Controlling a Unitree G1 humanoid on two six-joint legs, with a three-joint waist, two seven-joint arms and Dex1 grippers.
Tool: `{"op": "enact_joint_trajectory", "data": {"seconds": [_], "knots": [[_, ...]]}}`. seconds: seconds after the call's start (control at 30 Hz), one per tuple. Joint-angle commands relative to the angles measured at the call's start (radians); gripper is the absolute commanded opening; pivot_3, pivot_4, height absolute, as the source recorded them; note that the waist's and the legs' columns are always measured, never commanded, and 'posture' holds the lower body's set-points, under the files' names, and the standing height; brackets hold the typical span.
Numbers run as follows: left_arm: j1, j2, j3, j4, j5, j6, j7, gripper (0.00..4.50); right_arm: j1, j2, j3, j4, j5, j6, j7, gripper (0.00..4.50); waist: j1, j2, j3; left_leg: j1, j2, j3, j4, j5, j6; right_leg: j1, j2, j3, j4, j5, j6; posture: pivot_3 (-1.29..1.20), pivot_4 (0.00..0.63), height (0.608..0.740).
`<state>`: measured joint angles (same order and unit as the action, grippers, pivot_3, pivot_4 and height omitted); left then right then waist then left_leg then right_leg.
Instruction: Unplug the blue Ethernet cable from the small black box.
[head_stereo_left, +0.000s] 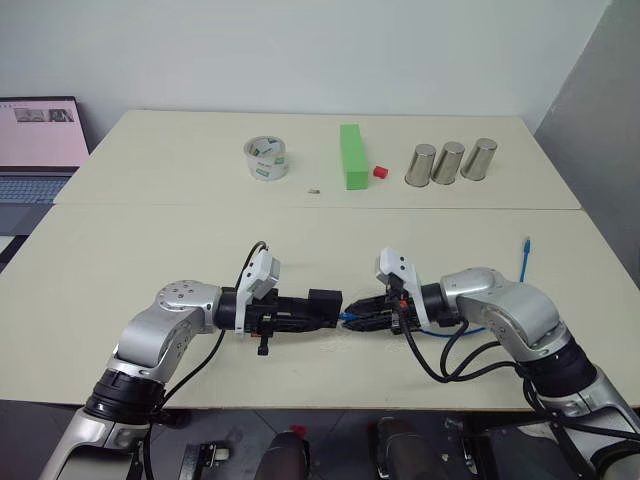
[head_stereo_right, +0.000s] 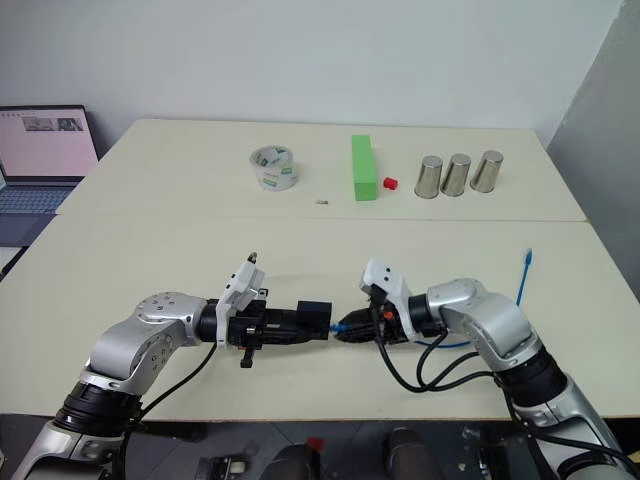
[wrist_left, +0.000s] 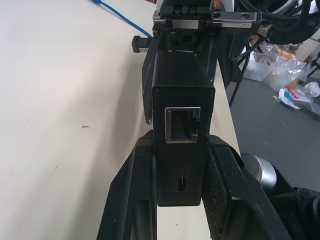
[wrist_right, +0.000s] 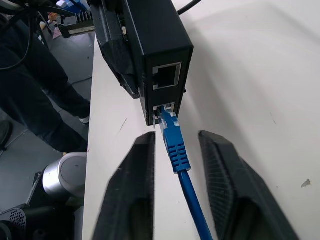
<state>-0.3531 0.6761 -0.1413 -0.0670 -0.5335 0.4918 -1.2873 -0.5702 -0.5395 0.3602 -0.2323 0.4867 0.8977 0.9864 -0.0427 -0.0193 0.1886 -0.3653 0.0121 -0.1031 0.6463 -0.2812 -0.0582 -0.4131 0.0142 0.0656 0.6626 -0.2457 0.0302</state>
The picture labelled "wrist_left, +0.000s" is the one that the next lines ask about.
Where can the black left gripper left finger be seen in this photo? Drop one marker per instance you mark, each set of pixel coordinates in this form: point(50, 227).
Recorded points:
point(130, 190)

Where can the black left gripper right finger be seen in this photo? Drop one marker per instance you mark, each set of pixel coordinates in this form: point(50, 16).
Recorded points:
point(232, 190)

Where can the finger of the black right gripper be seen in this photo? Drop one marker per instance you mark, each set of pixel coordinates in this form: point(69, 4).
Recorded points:
point(148, 82)
point(212, 57)

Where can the colourful crumpled wrapper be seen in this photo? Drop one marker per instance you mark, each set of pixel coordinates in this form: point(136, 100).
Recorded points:
point(291, 96)

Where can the black robot body housing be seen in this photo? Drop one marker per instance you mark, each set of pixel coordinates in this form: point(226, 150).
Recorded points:
point(300, 207)

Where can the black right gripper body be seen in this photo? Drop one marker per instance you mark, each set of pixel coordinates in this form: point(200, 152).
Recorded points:
point(185, 17)

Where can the silver robot body joint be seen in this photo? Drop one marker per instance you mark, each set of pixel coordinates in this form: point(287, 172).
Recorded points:
point(261, 170)

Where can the crumpled clear plastic bag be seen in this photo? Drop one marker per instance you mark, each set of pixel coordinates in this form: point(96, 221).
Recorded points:
point(287, 70)

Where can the black metal stand legs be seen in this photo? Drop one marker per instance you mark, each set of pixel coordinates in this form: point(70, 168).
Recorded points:
point(237, 62)

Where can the small black end block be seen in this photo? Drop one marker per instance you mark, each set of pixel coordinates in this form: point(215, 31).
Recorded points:
point(139, 44)

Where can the clear plastic container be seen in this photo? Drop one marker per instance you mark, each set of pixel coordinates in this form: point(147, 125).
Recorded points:
point(257, 70)

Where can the small black box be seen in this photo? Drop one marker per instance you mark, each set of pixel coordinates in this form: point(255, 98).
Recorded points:
point(183, 75)

